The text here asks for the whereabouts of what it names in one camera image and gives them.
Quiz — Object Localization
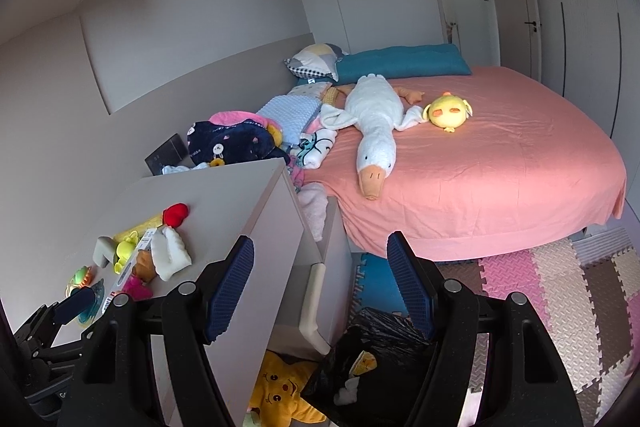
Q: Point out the pink fluffy cloth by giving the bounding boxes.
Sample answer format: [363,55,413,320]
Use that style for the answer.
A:
[297,182,329,242]

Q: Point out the green orange crocodile toy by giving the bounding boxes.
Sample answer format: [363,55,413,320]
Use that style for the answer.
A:
[65,265,96,298]

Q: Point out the black trash bag bin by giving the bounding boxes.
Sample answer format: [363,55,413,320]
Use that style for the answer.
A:
[302,308,433,426]

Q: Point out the white goose plush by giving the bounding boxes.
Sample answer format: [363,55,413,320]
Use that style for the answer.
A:
[320,74,424,200]

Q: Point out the white cartoon print cloth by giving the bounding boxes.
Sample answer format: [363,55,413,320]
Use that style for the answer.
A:
[294,128,337,170]

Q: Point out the white thermometer box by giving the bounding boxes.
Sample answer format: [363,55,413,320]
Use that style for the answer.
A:
[101,228,157,312]

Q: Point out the checkered patchwork pillow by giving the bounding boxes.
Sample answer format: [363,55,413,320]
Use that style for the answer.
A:
[284,43,345,83]

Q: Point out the colourful foam floor mats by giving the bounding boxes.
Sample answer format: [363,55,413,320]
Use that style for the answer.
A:
[349,225,640,427]

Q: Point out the red heart toy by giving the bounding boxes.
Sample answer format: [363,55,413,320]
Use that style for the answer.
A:
[162,202,190,229]

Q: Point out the brown bear toy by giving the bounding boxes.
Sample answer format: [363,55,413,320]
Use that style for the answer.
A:
[132,251,157,284]

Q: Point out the black wall socket panel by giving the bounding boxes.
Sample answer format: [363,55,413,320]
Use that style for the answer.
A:
[144,133,189,176]

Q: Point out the pink bed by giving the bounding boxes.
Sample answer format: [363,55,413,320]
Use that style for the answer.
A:
[305,67,627,261]

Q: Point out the pink garment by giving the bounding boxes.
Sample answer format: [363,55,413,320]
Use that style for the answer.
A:
[208,110,271,129]

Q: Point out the teal long pillow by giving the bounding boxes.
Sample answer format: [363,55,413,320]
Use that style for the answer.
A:
[335,42,473,86]

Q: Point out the grey L-shaped corner guard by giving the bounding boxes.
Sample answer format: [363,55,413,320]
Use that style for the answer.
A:
[92,236,117,269]

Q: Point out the yellow chick plush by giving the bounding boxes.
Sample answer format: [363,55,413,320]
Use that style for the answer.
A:
[422,92,473,133]

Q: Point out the white small cloth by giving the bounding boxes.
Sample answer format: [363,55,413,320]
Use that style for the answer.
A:
[160,162,209,176]

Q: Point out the navy cartoon pajama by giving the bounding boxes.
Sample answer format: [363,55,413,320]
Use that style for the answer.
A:
[186,119,291,167]

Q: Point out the pink doll toy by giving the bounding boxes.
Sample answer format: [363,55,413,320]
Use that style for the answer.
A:
[122,275,153,301]

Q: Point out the yellow green frog toy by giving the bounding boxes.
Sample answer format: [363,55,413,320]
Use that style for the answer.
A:
[113,230,140,274]

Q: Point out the yellow pikachu plush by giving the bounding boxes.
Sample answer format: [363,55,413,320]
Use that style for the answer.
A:
[248,351,326,427]

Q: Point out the light blue blanket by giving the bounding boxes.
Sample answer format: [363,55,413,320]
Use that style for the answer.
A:
[257,94,321,145]

